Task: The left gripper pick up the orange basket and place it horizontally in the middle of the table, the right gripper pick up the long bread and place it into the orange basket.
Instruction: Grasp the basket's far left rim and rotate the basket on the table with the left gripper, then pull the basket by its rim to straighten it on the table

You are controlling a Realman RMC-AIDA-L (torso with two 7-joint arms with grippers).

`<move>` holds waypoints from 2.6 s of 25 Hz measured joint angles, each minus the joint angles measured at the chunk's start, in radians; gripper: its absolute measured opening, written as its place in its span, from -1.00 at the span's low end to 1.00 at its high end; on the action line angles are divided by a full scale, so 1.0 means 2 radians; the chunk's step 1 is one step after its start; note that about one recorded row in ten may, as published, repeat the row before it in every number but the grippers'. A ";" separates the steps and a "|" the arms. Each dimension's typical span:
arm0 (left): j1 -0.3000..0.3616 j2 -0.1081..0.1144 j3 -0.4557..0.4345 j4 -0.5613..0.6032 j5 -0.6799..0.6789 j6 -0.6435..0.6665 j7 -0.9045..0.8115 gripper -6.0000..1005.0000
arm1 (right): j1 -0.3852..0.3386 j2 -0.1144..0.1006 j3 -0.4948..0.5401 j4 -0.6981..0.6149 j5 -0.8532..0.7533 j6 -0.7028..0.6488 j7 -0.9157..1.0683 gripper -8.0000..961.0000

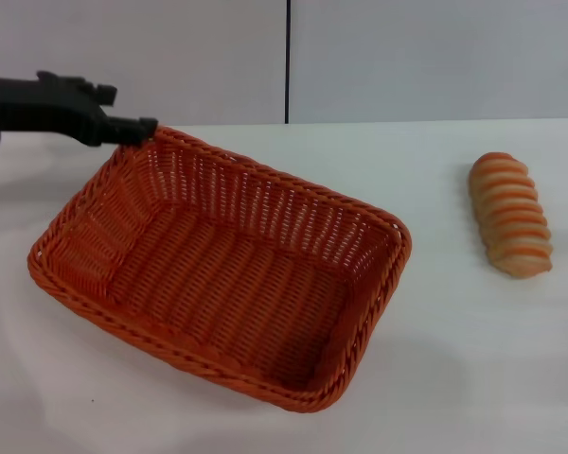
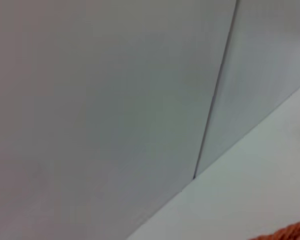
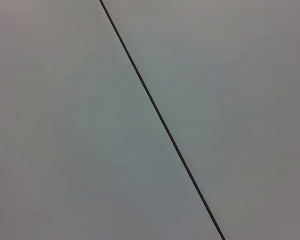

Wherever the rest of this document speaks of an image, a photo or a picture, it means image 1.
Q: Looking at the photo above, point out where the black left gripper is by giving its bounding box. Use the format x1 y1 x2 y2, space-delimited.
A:
0 70 160 147

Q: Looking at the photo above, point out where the orange woven plastic basket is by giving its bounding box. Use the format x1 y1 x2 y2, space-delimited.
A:
27 125 414 415

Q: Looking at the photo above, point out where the striped orange and cream bread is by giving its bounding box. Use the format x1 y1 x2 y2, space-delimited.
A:
468 150 555 279

